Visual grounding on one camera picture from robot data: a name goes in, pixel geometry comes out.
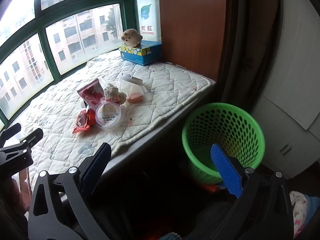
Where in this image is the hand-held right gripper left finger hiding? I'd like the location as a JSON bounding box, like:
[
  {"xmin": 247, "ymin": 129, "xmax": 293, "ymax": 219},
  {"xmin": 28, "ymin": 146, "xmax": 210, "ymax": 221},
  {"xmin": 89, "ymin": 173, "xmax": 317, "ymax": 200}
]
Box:
[{"xmin": 27, "ymin": 142, "xmax": 112, "ymax": 240}]

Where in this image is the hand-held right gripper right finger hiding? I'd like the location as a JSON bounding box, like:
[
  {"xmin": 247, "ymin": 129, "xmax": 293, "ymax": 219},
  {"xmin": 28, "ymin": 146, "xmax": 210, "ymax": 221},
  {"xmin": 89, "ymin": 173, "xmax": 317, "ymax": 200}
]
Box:
[{"xmin": 211, "ymin": 144, "xmax": 294, "ymax": 240}]

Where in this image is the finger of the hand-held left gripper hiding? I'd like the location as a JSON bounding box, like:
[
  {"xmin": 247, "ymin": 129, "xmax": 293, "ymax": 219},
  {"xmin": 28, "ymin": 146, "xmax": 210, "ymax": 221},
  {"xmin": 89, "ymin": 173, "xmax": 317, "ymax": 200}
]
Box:
[
  {"xmin": 0, "ymin": 123, "xmax": 22, "ymax": 146},
  {"xmin": 0, "ymin": 128, "xmax": 43, "ymax": 173}
]

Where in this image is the green mesh wastebasket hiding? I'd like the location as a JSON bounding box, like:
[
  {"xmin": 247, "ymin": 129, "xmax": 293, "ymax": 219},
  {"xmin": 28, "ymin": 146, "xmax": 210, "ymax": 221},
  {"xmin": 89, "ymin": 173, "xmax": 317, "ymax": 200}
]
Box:
[{"xmin": 182, "ymin": 102, "xmax": 265, "ymax": 185}]

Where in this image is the red snack packet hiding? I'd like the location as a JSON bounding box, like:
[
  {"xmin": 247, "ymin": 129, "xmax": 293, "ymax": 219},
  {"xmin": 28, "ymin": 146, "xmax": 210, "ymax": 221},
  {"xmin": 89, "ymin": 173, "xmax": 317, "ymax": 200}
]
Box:
[{"xmin": 72, "ymin": 109, "xmax": 97, "ymax": 134}]

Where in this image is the round clear labelled lid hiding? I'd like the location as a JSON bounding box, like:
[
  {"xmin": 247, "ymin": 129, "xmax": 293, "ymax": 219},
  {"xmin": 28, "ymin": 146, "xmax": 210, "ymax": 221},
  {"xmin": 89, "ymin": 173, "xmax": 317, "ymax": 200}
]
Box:
[{"xmin": 95, "ymin": 99, "xmax": 122, "ymax": 130}]

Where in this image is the red and white zip bag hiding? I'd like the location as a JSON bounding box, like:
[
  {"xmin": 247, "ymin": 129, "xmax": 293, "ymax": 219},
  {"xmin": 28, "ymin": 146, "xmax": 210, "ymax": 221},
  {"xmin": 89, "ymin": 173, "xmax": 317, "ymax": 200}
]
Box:
[{"xmin": 77, "ymin": 78, "xmax": 107, "ymax": 110}]

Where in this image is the paper wrapper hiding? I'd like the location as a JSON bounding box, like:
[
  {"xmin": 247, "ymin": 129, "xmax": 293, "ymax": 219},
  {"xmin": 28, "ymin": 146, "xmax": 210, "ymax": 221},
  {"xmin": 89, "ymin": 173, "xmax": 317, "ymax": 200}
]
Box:
[{"xmin": 104, "ymin": 83, "xmax": 127, "ymax": 104}]

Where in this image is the clear plastic cup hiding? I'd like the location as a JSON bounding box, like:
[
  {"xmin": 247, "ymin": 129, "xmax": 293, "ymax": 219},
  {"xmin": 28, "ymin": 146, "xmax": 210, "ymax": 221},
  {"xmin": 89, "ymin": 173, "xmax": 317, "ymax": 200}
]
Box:
[{"xmin": 119, "ymin": 76, "xmax": 140, "ymax": 98}]

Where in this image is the clear plastic tray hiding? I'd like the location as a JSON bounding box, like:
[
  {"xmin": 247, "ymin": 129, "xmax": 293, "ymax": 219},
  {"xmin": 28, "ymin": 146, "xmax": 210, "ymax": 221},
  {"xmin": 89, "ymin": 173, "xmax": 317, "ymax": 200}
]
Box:
[{"xmin": 125, "ymin": 84, "xmax": 147, "ymax": 104}]

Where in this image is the white plastic lid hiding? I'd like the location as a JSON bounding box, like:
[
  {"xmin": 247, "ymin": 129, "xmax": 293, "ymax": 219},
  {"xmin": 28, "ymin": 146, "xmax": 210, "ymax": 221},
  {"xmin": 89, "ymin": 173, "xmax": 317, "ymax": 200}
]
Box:
[{"xmin": 121, "ymin": 73, "xmax": 144, "ymax": 85}]

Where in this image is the floral patterned cloth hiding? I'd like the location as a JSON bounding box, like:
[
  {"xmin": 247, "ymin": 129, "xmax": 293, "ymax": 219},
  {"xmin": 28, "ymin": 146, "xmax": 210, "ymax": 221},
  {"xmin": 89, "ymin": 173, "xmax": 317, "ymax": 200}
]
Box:
[{"xmin": 290, "ymin": 191, "xmax": 320, "ymax": 240}]

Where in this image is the white quilted mattress pad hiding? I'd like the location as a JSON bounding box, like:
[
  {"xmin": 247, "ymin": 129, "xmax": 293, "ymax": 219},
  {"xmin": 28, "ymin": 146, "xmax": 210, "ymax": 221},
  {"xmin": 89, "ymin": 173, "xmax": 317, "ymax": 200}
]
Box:
[{"xmin": 0, "ymin": 52, "xmax": 217, "ymax": 195}]

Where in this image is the blue dotted cardboard box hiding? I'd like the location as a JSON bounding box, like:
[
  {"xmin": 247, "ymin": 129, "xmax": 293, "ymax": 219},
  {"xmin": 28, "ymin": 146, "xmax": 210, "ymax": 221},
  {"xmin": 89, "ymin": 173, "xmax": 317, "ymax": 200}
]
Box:
[{"xmin": 118, "ymin": 40, "xmax": 162, "ymax": 67}]

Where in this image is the white cabinet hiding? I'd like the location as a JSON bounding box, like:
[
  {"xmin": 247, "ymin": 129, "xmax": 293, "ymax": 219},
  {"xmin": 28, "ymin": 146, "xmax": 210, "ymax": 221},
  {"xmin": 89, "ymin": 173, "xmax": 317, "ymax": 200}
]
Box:
[{"xmin": 252, "ymin": 0, "xmax": 320, "ymax": 180}]

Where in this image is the dark curtain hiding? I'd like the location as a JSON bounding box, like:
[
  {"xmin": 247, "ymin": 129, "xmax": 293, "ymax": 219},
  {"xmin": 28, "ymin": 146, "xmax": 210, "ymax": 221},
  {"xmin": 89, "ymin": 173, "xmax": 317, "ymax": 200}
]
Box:
[{"xmin": 220, "ymin": 0, "xmax": 283, "ymax": 105}]

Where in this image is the beige plush toy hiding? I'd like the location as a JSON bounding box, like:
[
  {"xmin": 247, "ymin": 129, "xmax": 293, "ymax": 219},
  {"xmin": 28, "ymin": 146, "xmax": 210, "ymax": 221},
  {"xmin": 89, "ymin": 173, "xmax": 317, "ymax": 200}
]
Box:
[{"xmin": 121, "ymin": 29, "xmax": 143, "ymax": 48}]

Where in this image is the brown wooden cabinet panel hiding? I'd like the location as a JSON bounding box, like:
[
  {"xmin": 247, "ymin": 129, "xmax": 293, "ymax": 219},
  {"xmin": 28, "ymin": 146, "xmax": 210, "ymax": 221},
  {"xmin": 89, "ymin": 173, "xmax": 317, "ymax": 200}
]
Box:
[{"xmin": 159, "ymin": 0, "xmax": 228, "ymax": 83}]

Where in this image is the white and blue printed cardboard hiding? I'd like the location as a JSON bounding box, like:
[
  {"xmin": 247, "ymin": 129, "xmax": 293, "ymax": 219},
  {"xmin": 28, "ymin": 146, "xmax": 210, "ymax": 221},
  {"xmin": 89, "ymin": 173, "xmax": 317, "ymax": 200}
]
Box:
[{"xmin": 135, "ymin": 0, "xmax": 162, "ymax": 43}]

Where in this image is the green window frame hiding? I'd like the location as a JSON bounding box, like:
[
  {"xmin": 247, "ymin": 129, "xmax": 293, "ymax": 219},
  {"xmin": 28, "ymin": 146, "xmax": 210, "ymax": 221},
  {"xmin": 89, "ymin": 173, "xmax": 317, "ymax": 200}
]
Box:
[{"xmin": 0, "ymin": 0, "xmax": 160, "ymax": 130}]

